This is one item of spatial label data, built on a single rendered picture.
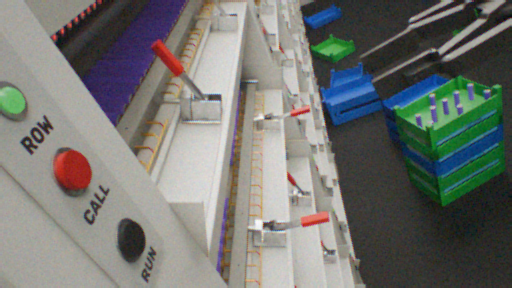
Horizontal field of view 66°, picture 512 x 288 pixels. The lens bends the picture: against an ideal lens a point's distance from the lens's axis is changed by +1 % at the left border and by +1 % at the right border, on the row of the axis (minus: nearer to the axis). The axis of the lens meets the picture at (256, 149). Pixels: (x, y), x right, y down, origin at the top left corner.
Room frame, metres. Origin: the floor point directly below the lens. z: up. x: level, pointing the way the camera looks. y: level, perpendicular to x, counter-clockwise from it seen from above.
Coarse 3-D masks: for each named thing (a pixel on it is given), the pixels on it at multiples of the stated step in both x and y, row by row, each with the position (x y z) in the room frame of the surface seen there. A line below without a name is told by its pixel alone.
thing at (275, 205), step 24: (264, 72) 0.78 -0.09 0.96; (264, 96) 0.75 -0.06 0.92; (264, 144) 0.58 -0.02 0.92; (264, 168) 0.51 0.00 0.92; (264, 192) 0.46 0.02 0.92; (264, 216) 0.41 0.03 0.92; (288, 216) 0.40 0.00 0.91; (288, 240) 0.36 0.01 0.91; (264, 264) 0.33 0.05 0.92; (288, 264) 0.33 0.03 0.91
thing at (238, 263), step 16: (240, 160) 0.51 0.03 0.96; (256, 160) 0.52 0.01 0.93; (240, 176) 0.47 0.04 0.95; (256, 176) 0.48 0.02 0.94; (240, 192) 0.44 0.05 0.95; (240, 208) 0.41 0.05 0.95; (240, 224) 0.38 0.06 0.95; (240, 240) 0.35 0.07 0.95; (240, 256) 0.33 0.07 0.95; (240, 272) 0.31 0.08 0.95
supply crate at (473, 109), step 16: (464, 80) 1.24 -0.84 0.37; (448, 96) 1.25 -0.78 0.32; (464, 96) 1.20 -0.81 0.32; (480, 96) 1.16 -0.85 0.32; (496, 96) 1.07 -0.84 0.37; (400, 112) 1.22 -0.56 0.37; (416, 112) 1.24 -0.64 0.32; (464, 112) 1.06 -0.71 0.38; (480, 112) 1.06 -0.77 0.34; (416, 128) 1.11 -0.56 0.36; (432, 128) 1.04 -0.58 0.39; (448, 128) 1.05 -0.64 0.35; (432, 144) 1.04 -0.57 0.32
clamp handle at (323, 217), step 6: (306, 216) 0.36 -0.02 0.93; (312, 216) 0.36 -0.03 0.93; (318, 216) 0.35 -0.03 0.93; (324, 216) 0.35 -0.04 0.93; (276, 222) 0.37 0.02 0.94; (288, 222) 0.37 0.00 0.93; (294, 222) 0.36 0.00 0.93; (300, 222) 0.36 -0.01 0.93; (306, 222) 0.35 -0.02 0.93; (312, 222) 0.35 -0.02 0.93; (318, 222) 0.35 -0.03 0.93; (324, 222) 0.35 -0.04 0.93; (276, 228) 0.37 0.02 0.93; (282, 228) 0.36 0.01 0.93; (288, 228) 0.36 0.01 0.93
